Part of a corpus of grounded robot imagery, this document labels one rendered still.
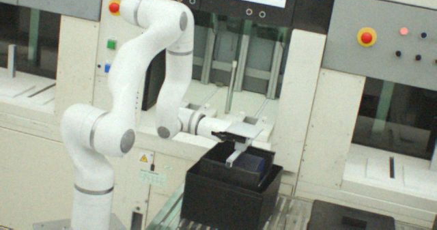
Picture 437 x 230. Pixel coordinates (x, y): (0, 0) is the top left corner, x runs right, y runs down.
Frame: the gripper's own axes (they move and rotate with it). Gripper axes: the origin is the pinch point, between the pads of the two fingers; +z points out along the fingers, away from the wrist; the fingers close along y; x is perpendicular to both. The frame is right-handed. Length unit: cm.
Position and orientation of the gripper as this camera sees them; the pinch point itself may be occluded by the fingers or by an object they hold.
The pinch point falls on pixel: (242, 136)
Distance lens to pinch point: 214.8
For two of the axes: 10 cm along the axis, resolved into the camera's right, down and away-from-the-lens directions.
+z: 9.3, 2.4, -2.8
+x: 1.5, -9.4, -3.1
